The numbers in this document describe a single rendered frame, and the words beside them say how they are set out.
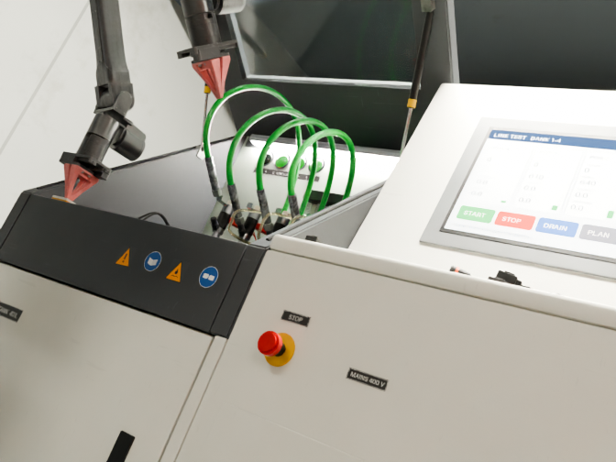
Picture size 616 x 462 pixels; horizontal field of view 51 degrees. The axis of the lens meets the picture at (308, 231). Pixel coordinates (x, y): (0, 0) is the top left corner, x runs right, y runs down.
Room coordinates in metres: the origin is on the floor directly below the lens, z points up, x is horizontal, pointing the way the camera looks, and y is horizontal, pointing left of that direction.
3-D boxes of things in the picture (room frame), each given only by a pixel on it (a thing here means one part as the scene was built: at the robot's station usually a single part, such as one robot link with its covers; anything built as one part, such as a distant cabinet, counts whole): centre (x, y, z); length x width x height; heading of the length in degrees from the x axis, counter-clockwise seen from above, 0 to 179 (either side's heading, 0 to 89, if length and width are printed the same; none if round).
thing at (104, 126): (1.38, 0.50, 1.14); 0.07 x 0.06 x 0.07; 135
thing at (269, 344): (0.96, -0.02, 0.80); 0.05 x 0.04 x 0.05; 55
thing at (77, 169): (1.39, 0.52, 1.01); 0.07 x 0.07 x 0.09; 56
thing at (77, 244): (1.26, 0.33, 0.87); 0.62 x 0.04 x 0.16; 55
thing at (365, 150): (1.67, 0.04, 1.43); 0.54 x 0.03 x 0.02; 55
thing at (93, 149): (1.38, 0.51, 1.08); 0.10 x 0.07 x 0.07; 56
